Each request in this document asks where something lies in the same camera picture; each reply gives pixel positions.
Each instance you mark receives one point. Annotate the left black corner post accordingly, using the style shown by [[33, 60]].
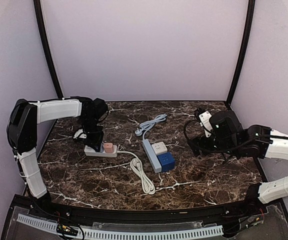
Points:
[[46, 47]]

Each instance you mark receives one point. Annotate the small circuit board right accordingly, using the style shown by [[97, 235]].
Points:
[[253, 221]]

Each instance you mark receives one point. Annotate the blue cube socket adapter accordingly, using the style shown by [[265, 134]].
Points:
[[166, 161]]

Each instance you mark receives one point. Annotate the pink charger plug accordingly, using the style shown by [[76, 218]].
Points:
[[108, 147]]

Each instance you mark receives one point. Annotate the black front rail frame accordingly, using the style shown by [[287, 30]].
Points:
[[230, 216]]

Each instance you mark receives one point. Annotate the right black corner post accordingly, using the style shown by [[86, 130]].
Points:
[[242, 51]]

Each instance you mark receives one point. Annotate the black corner post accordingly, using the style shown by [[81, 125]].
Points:
[[46, 47], [242, 51]]

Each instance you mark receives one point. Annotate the small circuit board left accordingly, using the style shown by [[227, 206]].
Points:
[[66, 230]]

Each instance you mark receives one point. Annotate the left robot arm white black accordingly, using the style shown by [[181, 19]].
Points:
[[22, 133]]

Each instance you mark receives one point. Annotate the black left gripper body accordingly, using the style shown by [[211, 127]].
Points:
[[92, 139]]

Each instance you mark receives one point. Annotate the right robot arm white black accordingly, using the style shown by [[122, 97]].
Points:
[[225, 135]]

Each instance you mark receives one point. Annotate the white cube socket adapter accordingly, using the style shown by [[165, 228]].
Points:
[[159, 148]]

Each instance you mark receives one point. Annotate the small circuit board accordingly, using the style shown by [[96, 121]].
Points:
[[66, 230], [253, 221]]

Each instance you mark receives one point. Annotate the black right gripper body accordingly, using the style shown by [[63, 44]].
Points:
[[199, 143]]

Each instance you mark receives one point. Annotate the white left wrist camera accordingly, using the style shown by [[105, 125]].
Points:
[[79, 135]]

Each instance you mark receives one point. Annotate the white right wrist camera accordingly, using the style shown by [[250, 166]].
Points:
[[205, 123]]

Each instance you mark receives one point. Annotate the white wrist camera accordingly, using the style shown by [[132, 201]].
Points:
[[205, 123], [79, 135]]

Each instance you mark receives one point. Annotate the light blue power strip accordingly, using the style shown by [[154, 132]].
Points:
[[143, 128]]

